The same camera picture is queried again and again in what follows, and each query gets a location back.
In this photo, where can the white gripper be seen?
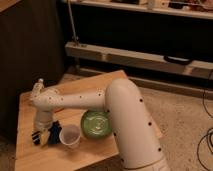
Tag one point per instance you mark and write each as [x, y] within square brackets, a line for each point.
[41, 126]

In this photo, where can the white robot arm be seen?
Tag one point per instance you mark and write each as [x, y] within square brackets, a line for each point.
[132, 125]

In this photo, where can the translucent plastic cup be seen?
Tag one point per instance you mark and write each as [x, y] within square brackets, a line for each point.
[70, 136]

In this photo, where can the green ceramic bowl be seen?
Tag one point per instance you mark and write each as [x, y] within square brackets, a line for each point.
[95, 124]

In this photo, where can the wooden table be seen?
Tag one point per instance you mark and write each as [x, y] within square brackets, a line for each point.
[30, 157]

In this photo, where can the metal stand pole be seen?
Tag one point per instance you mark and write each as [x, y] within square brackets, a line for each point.
[75, 37]

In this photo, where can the long wooden shelf beam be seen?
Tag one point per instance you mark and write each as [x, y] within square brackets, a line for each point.
[137, 59]

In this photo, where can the upper wooden shelf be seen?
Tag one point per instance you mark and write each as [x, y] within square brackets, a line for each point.
[148, 8]

